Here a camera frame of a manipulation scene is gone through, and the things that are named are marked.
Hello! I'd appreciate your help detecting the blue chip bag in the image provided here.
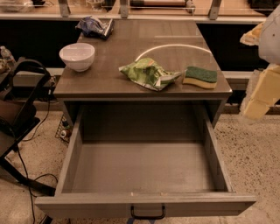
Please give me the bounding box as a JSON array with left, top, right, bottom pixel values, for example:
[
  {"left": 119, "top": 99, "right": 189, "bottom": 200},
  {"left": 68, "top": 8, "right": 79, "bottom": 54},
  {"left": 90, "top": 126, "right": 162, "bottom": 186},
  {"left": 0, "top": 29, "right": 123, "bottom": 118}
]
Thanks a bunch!
[{"left": 75, "top": 17, "right": 115, "bottom": 40}]

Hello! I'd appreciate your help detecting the black drawer handle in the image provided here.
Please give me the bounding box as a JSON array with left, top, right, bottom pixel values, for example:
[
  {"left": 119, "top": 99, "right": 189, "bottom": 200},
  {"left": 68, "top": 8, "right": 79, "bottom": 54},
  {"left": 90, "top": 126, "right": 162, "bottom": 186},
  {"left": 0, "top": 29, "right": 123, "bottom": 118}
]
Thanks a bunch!
[{"left": 130, "top": 206, "right": 165, "bottom": 220}]

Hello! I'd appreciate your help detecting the black rolling cart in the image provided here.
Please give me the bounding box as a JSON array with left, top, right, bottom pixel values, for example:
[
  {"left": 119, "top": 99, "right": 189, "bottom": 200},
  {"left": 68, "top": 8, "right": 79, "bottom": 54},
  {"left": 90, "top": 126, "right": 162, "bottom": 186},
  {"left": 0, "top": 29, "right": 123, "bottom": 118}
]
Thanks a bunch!
[{"left": 0, "top": 57, "right": 55, "bottom": 196}]

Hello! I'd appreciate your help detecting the wire basket with items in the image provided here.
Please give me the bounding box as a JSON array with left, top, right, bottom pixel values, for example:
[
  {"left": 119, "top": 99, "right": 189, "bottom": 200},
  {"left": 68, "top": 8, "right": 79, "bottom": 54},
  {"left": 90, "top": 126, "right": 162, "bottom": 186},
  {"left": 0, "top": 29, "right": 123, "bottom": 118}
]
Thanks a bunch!
[{"left": 55, "top": 115, "right": 72, "bottom": 144}]

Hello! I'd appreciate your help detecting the black floor cable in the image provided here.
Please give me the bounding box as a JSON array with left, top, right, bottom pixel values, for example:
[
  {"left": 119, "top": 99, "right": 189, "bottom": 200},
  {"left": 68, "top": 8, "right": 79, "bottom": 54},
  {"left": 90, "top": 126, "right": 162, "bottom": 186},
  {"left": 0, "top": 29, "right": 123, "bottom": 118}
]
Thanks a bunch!
[{"left": 12, "top": 95, "right": 60, "bottom": 224}]

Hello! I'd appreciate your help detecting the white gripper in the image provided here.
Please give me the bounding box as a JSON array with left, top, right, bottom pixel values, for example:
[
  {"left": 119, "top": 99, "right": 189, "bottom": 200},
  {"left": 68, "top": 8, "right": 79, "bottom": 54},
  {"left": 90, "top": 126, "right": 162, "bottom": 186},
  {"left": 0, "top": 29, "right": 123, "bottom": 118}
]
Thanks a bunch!
[{"left": 240, "top": 5, "right": 280, "bottom": 121}]

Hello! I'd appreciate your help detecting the green jalapeno chip bag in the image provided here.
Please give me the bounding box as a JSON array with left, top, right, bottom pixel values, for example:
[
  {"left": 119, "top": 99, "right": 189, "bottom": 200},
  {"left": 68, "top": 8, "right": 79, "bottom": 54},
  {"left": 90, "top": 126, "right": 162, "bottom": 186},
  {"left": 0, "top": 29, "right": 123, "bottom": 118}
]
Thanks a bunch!
[{"left": 119, "top": 58, "right": 181, "bottom": 91}]

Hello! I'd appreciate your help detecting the clear plastic bottle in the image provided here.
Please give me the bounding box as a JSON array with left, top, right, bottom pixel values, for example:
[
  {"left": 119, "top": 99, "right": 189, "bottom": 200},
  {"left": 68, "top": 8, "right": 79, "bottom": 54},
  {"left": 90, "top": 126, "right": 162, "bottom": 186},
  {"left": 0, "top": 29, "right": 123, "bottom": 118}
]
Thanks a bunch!
[{"left": 0, "top": 45, "right": 16, "bottom": 65}]

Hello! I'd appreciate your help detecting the white bowl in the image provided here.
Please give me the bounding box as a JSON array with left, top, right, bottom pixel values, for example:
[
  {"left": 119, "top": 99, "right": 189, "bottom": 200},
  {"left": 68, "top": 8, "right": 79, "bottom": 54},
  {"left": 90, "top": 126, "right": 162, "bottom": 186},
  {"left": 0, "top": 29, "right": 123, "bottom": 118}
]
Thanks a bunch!
[{"left": 59, "top": 43, "right": 95, "bottom": 72}]

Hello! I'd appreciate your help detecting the green yellow sponge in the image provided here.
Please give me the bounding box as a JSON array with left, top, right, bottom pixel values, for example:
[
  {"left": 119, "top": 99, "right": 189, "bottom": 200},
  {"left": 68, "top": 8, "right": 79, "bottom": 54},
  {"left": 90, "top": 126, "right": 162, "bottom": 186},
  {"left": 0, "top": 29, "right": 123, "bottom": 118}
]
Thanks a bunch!
[{"left": 183, "top": 66, "right": 218, "bottom": 89}]

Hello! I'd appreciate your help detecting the open grey drawer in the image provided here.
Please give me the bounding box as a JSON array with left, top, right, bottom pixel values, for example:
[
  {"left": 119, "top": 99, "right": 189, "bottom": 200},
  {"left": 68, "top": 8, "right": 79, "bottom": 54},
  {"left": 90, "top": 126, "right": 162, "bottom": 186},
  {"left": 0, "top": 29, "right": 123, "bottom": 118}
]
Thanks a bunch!
[{"left": 36, "top": 102, "right": 256, "bottom": 218}]

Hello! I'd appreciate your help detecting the grey wooden cabinet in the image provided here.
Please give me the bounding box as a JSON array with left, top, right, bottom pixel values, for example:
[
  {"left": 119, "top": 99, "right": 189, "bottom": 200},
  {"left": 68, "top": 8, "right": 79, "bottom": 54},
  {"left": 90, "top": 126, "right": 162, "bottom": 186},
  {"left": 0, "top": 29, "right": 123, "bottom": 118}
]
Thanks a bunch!
[{"left": 54, "top": 20, "right": 232, "bottom": 124}]

